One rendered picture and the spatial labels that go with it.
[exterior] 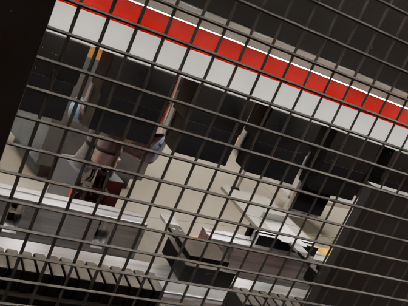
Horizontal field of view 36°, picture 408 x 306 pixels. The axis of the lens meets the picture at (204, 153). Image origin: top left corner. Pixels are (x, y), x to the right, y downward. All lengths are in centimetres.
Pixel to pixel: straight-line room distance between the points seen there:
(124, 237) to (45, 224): 19
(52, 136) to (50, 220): 261
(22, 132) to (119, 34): 307
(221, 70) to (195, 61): 7
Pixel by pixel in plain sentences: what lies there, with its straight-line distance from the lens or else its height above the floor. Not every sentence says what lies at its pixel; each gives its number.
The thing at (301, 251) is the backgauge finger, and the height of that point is 100.
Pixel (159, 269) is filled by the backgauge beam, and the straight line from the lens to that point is 128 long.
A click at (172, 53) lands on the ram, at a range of 133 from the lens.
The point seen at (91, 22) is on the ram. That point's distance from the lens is 127.
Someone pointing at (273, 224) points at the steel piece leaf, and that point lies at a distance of 177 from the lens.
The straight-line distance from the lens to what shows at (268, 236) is 167.
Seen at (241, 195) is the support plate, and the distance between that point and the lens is 188.
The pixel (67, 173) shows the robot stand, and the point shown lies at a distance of 226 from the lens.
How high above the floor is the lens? 153
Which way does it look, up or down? 14 degrees down
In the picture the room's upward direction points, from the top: 24 degrees clockwise
